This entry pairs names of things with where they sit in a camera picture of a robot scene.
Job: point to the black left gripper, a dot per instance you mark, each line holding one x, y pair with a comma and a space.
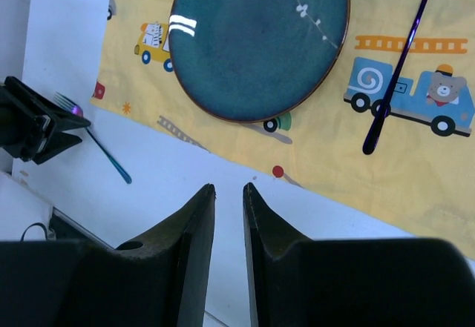
26, 120

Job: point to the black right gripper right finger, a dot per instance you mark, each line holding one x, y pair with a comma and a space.
277, 294

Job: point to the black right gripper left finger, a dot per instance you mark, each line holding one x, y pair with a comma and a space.
158, 278

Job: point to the yellow car-print cloth placemat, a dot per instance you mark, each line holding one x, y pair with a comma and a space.
369, 102

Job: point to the teal ceramic plate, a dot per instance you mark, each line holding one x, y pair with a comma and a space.
253, 60

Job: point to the purple metallic spoon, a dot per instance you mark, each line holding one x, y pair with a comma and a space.
374, 132

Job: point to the iridescent purple fork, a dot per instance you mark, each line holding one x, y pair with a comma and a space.
96, 141

